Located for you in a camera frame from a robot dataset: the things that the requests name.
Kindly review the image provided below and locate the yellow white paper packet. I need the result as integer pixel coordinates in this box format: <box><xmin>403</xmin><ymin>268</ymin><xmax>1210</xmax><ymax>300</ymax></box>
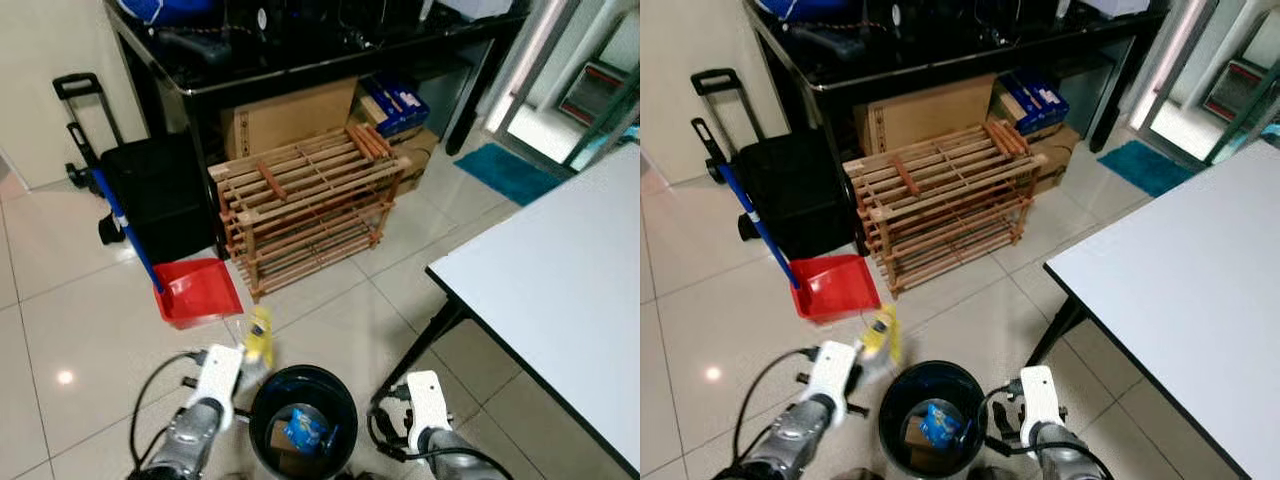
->
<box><xmin>244</xmin><ymin>307</ymin><xmax>275</xmax><ymax>369</ymax></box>
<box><xmin>868</xmin><ymin>305</ymin><xmax>901</xmax><ymax>366</ymax></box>

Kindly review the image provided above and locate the black round rubbish bin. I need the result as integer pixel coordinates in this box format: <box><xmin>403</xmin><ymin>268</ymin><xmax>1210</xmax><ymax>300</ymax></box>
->
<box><xmin>248</xmin><ymin>365</ymin><xmax>359</xmax><ymax>479</ymax></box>
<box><xmin>878</xmin><ymin>360</ymin><xmax>989</xmax><ymax>476</ymax></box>

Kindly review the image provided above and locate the blue snack packet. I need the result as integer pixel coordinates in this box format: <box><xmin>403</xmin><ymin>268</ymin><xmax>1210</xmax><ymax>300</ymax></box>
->
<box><xmin>920</xmin><ymin>402</ymin><xmax>963</xmax><ymax>448</ymax></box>
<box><xmin>284</xmin><ymin>407</ymin><xmax>328</xmax><ymax>448</ymax></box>

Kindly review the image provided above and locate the flat brown cardboard scrap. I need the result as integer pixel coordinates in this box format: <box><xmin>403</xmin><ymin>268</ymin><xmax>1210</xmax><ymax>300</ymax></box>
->
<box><xmin>903</xmin><ymin>420</ymin><xmax>951</xmax><ymax>471</ymax></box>
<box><xmin>270</xmin><ymin>440</ymin><xmax>331</xmax><ymax>476</ymax></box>

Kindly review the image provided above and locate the wooden slatted shoe rack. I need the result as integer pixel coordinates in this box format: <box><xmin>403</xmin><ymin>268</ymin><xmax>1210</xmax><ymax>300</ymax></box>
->
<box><xmin>208</xmin><ymin>122</ymin><xmax>411</xmax><ymax>301</ymax></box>
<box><xmin>843</xmin><ymin>118</ymin><xmax>1048</xmax><ymax>298</ymax></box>

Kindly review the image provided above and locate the black trolley bag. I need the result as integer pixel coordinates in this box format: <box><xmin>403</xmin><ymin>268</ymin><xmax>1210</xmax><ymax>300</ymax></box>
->
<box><xmin>690</xmin><ymin>68</ymin><xmax>861</xmax><ymax>261</ymax></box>
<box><xmin>52</xmin><ymin>72</ymin><xmax>219</xmax><ymax>266</ymax></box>

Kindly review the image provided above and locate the white table with black legs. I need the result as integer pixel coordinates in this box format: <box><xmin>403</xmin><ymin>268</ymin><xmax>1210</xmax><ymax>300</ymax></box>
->
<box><xmin>385</xmin><ymin>143</ymin><xmax>641</xmax><ymax>480</ymax></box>
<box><xmin>1025</xmin><ymin>138</ymin><xmax>1280</xmax><ymax>480</ymax></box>

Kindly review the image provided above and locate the teal floor mat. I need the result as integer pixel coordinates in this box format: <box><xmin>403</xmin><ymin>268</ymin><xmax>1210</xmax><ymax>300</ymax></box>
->
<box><xmin>455</xmin><ymin>142</ymin><xmax>564</xmax><ymax>207</ymax></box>
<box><xmin>1097</xmin><ymin>139</ymin><xmax>1191</xmax><ymax>198</ymax></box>

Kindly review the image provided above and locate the small brown cardboard box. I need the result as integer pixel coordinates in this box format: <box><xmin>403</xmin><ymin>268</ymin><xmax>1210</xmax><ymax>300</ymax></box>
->
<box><xmin>1035</xmin><ymin>122</ymin><xmax>1081</xmax><ymax>191</ymax></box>
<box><xmin>390</xmin><ymin>125</ymin><xmax>441</xmax><ymax>193</ymax></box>

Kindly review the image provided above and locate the large brown cardboard box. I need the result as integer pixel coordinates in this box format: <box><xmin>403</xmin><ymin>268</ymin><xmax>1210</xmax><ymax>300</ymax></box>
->
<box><xmin>855</xmin><ymin>73</ymin><xmax>999</xmax><ymax>156</ymax></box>
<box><xmin>222</xmin><ymin>78</ymin><xmax>361</xmax><ymax>161</ymax></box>

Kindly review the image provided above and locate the blue printed carton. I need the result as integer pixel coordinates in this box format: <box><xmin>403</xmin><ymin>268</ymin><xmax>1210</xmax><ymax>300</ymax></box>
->
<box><xmin>357</xmin><ymin>73</ymin><xmax>432</xmax><ymax>138</ymax></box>
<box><xmin>995</xmin><ymin>70</ymin><xmax>1071</xmax><ymax>131</ymax></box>

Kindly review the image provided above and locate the black glossy desk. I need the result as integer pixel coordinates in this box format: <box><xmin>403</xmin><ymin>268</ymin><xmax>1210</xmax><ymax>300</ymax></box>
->
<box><xmin>745</xmin><ymin>0</ymin><xmax>1171</xmax><ymax>191</ymax></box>
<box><xmin>103</xmin><ymin>0</ymin><xmax>531</xmax><ymax>191</ymax></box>

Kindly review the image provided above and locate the metal framed glass door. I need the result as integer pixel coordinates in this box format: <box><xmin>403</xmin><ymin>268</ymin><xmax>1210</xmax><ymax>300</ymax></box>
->
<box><xmin>1125</xmin><ymin>0</ymin><xmax>1280</xmax><ymax>166</ymax></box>
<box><xmin>485</xmin><ymin>0</ymin><xmax>641</xmax><ymax>171</ymax></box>

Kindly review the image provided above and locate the blue bag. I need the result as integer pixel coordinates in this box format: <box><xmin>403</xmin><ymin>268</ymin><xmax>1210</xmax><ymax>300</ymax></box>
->
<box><xmin>118</xmin><ymin>0</ymin><xmax>223</xmax><ymax>27</ymax></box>
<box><xmin>755</xmin><ymin>0</ymin><xmax>861</xmax><ymax>21</ymax></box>

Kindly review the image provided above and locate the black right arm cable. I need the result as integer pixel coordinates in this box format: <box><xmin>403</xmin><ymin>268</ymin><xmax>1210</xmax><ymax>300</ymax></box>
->
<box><xmin>367</xmin><ymin>395</ymin><xmax>511</xmax><ymax>476</ymax></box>
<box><xmin>985</xmin><ymin>390</ymin><xmax>1111</xmax><ymax>471</ymax></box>

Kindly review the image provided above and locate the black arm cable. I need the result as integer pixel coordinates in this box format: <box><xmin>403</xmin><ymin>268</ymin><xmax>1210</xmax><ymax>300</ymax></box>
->
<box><xmin>130</xmin><ymin>350</ymin><xmax>206</xmax><ymax>471</ymax></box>
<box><xmin>367</xmin><ymin>395</ymin><xmax>511</xmax><ymax>476</ymax></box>
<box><xmin>985</xmin><ymin>390</ymin><xmax>1111</xmax><ymax>471</ymax></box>
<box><xmin>733</xmin><ymin>347</ymin><xmax>819</xmax><ymax>461</ymax></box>

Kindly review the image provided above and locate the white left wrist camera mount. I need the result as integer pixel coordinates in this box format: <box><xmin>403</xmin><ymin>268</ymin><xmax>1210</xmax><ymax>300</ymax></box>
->
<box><xmin>195</xmin><ymin>343</ymin><xmax>246</xmax><ymax>406</ymax></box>
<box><xmin>808</xmin><ymin>340</ymin><xmax>859</xmax><ymax>403</ymax></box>

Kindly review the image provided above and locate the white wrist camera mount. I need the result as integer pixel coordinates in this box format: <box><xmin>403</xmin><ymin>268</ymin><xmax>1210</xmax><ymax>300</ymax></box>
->
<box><xmin>405</xmin><ymin>371</ymin><xmax>453</xmax><ymax>436</ymax></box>
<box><xmin>808</xmin><ymin>340</ymin><xmax>859</xmax><ymax>403</ymax></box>
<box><xmin>195</xmin><ymin>343</ymin><xmax>246</xmax><ymax>406</ymax></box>
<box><xmin>1017</xmin><ymin>365</ymin><xmax>1063</xmax><ymax>431</ymax></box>

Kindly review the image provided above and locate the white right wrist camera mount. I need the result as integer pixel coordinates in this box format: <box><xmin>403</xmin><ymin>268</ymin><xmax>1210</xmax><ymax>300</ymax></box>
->
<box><xmin>405</xmin><ymin>371</ymin><xmax>453</xmax><ymax>436</ymax></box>
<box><xmin>1017</xmin><ymin>365</ymin><xmax>1063</xmax><ymax>431</ymax></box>

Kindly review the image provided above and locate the red dustpan with blue handle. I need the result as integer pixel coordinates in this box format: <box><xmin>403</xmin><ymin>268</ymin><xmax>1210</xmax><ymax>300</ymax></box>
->
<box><xmin>93</xmin><ymin>168</ymin><xmax>244</xmax><ymax>329</ymax></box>
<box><xmin>718</xmin><ymin>165</ymin><xmax>881</xmax><ymax>323</ymax></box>

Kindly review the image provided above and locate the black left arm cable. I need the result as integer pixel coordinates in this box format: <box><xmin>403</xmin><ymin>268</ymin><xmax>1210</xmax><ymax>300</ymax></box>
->
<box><xmin>733</xmin><ymin>347</ymin><xmax>819</xmax><ymax>461</ymax></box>
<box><xmin>130</xmin><ymin>350</ymin><xmax>206</xmax><ymax>471</ymax></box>

